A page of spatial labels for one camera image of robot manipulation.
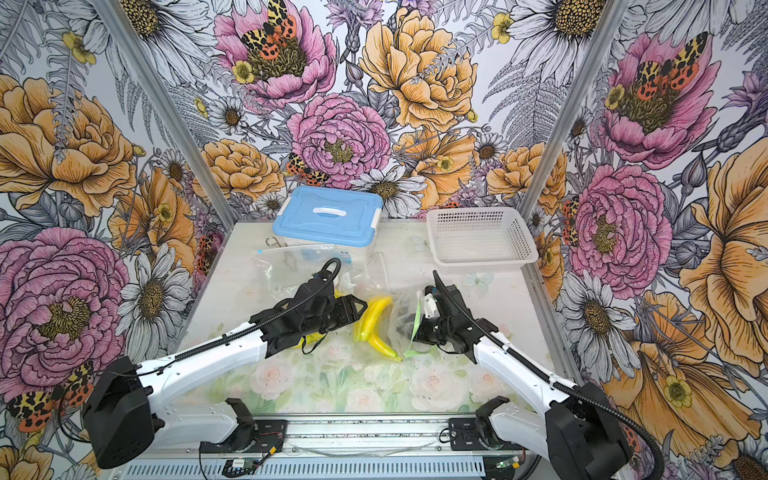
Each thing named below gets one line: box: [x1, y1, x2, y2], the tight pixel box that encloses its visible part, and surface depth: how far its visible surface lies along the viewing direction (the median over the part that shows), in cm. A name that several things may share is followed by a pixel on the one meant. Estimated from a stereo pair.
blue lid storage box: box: [273, 185, 384, 257], surface depth 101 cm
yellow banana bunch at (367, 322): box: [353, 295, 403, 362], surface depth 85 cm
